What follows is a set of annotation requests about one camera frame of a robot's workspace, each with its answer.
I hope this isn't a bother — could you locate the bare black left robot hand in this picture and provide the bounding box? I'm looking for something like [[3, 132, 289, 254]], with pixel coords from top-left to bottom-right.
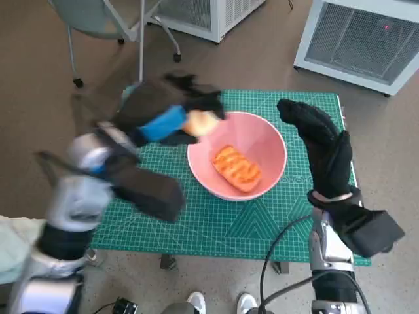
[[113, 72, 227, 147]]

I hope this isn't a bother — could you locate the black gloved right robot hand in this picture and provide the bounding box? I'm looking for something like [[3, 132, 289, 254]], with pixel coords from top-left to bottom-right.
[[276, 98, 354, 200]]

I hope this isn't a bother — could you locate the round toy bread bun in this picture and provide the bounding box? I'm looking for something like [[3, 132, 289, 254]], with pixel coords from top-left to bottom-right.
[[183, 109, 219, 137]]

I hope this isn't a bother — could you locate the pink bowl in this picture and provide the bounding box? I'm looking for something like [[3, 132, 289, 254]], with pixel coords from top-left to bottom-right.
[[186, 111, 288, 202]]

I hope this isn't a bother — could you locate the oblong striped toy bread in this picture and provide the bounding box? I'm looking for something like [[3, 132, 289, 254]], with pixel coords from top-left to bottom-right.
[[211, 145, 263, 193]]

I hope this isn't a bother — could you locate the grey office chair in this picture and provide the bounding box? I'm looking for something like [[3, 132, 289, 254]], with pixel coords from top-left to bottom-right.
[[47, 0, 183, 88]]

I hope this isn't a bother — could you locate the small white mesh cabinet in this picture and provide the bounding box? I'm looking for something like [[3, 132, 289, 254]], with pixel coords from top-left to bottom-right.
[[147, 0, 266, 43]]

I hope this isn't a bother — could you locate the large white mesh cabinet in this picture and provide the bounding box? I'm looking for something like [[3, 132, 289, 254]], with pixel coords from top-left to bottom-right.
[[293, 0, 419, 97]]

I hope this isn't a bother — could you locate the green cutting mat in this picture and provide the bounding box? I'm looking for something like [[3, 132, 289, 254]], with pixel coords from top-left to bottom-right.
[[88, 88, 373, 266]]

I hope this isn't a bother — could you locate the person's grey shoe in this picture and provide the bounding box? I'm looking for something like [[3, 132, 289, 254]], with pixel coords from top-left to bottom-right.
[[83, 247, 107, 266]]

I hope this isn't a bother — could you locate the white shoe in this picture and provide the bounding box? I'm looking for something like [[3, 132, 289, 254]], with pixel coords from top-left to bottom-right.
[[237, 292, 259, 314], [187, 290, 207, 314]]

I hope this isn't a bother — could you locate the small black device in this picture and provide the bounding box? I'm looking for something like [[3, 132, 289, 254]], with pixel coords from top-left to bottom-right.
[[113, 296, 140, 314]]

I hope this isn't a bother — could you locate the white metal stand frame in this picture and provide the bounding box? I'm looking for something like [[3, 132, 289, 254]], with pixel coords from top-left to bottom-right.
[[103, 0, 164, 84]]

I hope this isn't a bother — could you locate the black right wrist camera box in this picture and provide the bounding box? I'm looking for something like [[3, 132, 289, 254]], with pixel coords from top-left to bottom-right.
[[332, 205, 406, 258]]

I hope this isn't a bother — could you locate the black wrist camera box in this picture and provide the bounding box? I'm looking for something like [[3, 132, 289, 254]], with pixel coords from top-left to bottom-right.
[[109, 163, 187, 223], [332, 205, 406, 258]]

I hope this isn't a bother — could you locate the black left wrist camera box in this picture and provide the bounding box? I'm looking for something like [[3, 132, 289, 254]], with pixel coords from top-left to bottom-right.
[[109, 163, 187, 223]]

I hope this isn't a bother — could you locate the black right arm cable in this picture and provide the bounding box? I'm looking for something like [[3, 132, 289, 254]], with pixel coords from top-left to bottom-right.
[[260, 214, 315, 314]]

